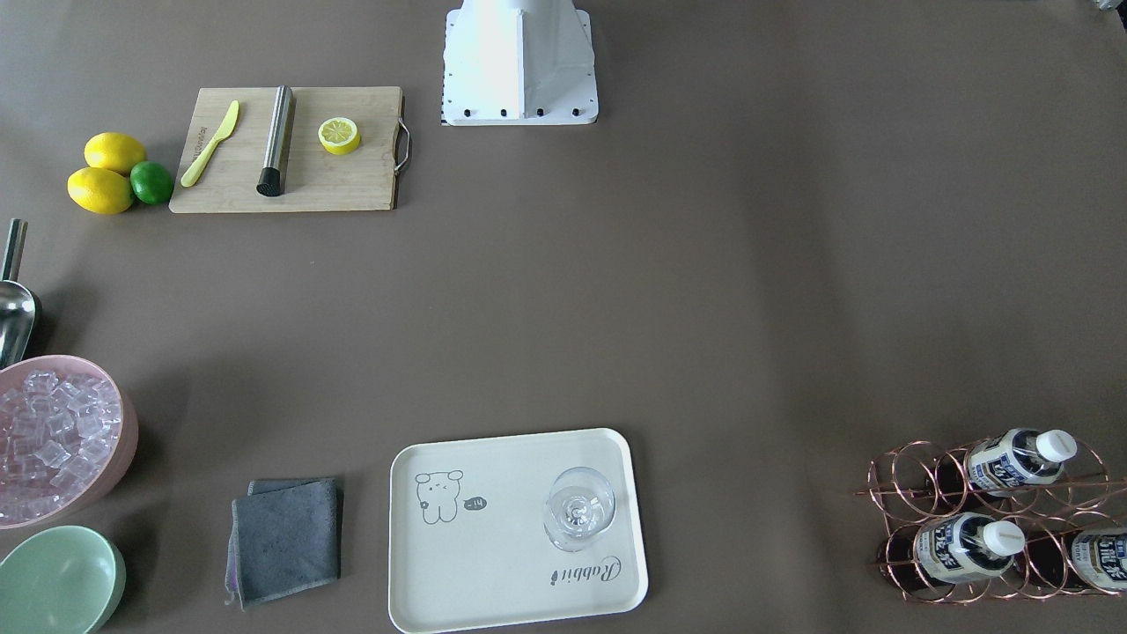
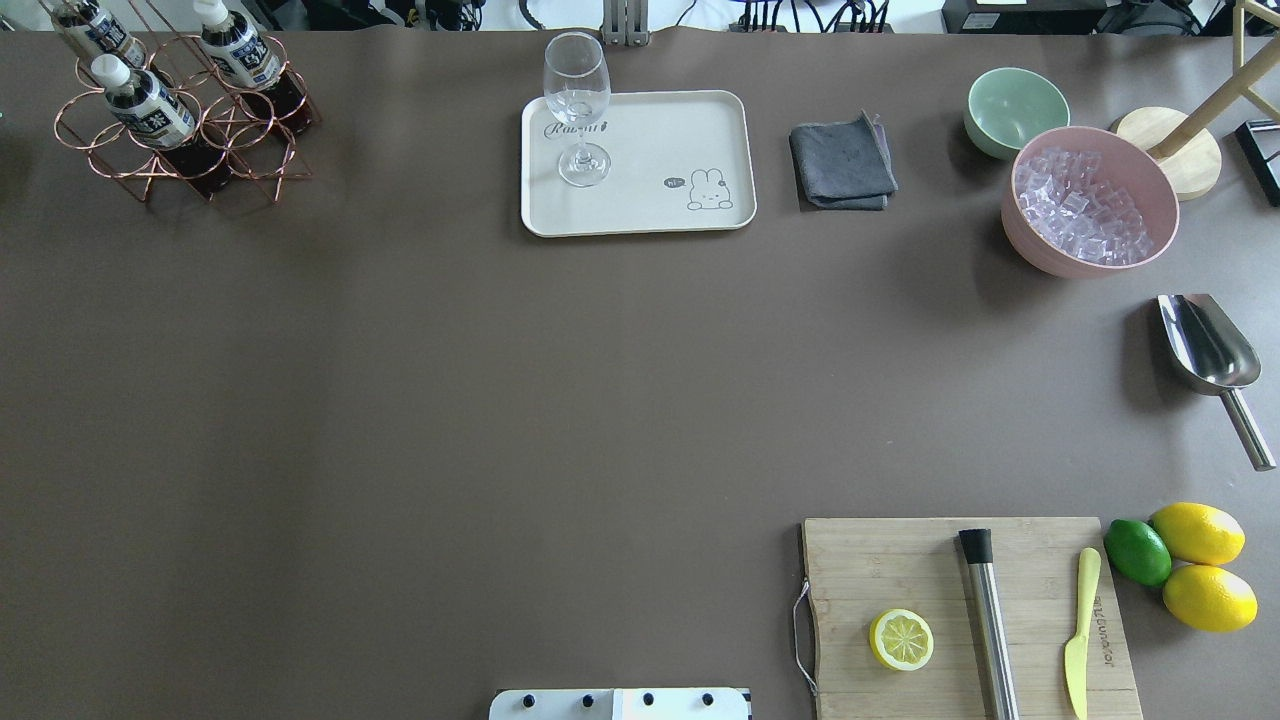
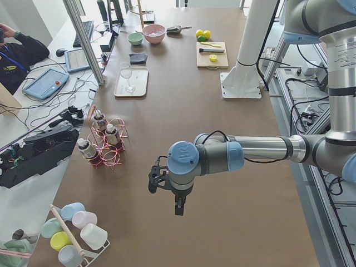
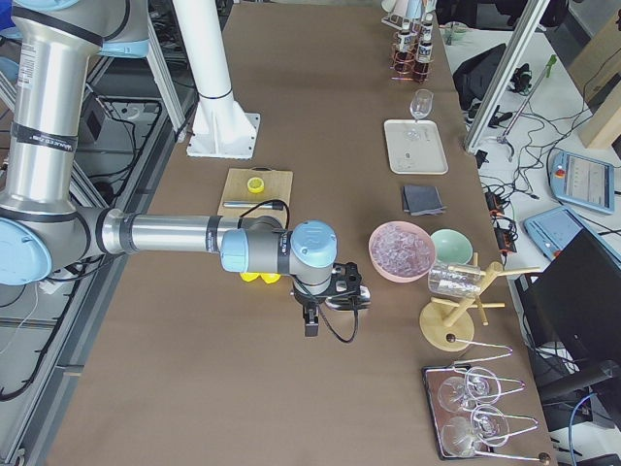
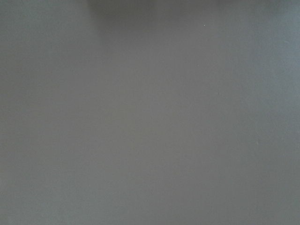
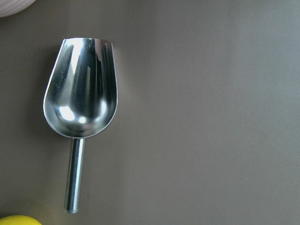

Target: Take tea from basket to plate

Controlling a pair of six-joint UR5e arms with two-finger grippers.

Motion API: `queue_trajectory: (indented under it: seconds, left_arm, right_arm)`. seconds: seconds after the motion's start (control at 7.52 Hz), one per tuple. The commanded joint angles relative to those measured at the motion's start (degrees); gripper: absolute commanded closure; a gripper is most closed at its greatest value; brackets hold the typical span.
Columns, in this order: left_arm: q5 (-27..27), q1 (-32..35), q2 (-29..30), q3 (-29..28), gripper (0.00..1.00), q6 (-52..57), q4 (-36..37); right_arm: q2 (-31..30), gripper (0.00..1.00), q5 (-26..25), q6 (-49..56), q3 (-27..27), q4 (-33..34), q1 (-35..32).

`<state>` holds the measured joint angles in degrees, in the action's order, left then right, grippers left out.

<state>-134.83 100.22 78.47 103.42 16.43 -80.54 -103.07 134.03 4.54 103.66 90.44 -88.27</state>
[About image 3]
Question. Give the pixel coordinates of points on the grey cup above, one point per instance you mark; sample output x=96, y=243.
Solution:
x=68, y=256

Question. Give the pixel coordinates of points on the bamboo cutting board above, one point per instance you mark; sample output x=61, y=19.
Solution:
x=203, y=61

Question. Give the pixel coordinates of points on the green bowl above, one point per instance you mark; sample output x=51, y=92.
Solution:
x=135, y=38

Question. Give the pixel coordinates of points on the cream serving tray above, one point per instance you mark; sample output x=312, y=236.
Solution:
x=135, y=86

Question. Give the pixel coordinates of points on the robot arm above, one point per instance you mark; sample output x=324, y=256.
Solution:
x=243, y=135

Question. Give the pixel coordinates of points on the white cup rack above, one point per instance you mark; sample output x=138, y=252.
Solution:
x=90, y=256

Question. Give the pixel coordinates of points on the pink cup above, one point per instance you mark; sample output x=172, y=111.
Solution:
x=82, y=218

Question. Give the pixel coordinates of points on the yellow lemon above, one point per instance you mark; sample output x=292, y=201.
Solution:
x=199, y=32

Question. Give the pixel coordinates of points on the white cup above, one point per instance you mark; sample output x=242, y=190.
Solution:
x=94, y=236

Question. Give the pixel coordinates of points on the grey folded cloth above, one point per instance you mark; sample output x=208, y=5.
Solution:
x=138, y=58

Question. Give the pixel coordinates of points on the yellow plastic knife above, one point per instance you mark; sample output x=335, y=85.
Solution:
x=210, y=44

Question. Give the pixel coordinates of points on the half lemon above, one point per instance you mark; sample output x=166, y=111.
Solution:
x=213, y=58

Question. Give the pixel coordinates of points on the black computer mouse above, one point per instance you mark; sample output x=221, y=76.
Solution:
x=60, y=52

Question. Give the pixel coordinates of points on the steel muddler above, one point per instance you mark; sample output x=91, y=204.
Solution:
x=210, y=50

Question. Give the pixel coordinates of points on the yellow cup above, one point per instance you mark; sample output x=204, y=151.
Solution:
x=59, y=240

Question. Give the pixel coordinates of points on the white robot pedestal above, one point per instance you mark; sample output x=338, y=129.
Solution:
x=243, y=79

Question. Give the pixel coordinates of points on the light blue cup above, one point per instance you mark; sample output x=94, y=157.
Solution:
x=69, y=210

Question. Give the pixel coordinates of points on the pink bowl with ice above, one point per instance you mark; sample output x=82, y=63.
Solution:
x=154, y=33

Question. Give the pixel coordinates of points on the clear wine glass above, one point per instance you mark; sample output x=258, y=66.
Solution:
x=126, y=73

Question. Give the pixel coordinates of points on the seated person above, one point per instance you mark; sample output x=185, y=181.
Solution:
x=17, y=58

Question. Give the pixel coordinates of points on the copper wire bottle basket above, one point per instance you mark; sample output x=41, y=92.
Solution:
x=110, y=156

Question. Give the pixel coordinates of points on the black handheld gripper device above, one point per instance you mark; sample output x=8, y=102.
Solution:
x=73, y=115

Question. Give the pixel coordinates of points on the blue teach pendant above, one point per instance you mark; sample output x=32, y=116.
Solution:
x=46, y=84

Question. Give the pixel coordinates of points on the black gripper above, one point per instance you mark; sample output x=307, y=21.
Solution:
x=179, y=196

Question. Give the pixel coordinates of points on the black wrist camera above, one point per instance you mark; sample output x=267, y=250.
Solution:
x=158, y=177

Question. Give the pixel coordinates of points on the metal ice scoop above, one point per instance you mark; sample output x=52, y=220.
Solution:
x=177, y=29

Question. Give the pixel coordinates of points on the aluminium frame post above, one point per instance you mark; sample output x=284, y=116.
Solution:
x=76, y=20

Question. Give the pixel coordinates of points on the black device on table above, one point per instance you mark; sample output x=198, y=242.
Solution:
x=39, y=154

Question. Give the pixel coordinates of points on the green cup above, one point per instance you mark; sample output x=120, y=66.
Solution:
x=51, y=227

